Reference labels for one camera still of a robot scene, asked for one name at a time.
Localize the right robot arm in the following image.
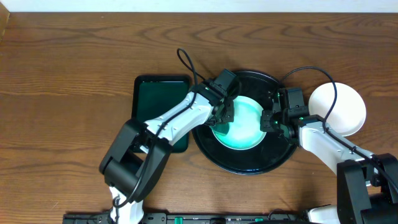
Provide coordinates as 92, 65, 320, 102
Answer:
260, 110, 397, 223

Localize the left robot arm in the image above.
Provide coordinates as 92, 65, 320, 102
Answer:
99, 83, 241, 223

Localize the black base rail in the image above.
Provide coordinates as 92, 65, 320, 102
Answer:
62, 212, 310, 224

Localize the green scrubbing sponge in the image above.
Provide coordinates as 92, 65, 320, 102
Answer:
212, 123, 229, 136

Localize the white plate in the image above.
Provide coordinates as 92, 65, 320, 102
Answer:
308, 83, 366, 136

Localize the black round tray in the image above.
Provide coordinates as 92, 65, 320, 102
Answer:
192, 70, 297, 175

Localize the green plate bottom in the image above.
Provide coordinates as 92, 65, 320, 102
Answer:
211, 96, 266, 151

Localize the black rectangular tray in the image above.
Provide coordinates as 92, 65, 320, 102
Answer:
130, 74, 191, 154

